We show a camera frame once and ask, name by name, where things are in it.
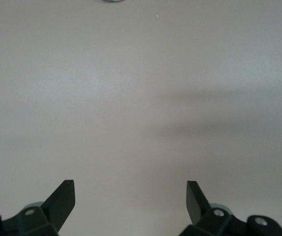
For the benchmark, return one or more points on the round metal table fitting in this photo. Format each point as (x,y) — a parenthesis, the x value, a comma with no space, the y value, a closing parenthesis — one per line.
(111,1)

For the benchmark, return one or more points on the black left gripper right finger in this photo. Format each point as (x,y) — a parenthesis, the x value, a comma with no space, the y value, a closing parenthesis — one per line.
(209,218)

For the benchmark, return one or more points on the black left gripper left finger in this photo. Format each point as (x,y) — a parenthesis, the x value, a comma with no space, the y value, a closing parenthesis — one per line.
(52,214)

